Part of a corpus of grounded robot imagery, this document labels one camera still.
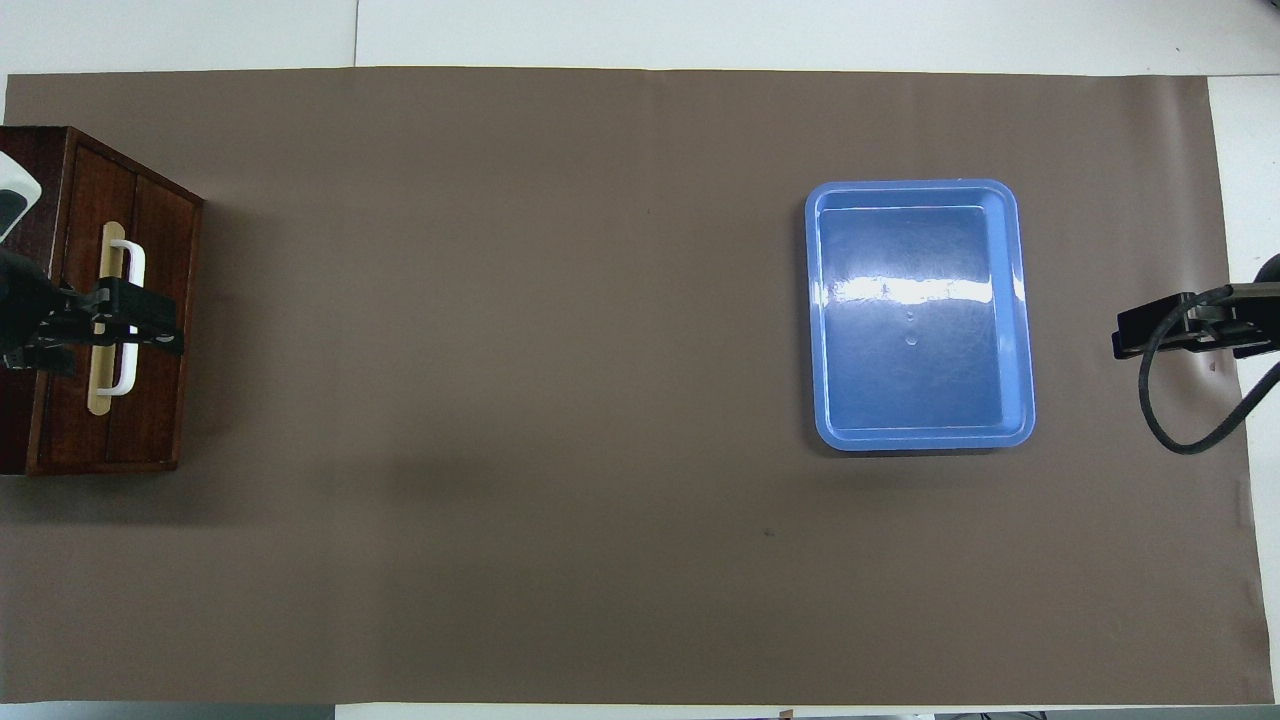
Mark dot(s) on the brown paper table mat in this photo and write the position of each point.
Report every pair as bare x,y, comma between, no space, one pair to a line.
500,400

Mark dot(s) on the blue plastic tray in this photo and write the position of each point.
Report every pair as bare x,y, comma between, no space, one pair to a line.
920,380

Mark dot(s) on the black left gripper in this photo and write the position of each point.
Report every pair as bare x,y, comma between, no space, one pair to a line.
20,310

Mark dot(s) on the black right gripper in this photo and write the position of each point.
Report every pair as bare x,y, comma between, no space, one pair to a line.
1240,315

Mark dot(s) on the wooden drawer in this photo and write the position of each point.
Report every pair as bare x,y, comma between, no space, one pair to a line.
160,400

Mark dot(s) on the dark wooden cabinet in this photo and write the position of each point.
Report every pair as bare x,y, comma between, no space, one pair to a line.
30,145

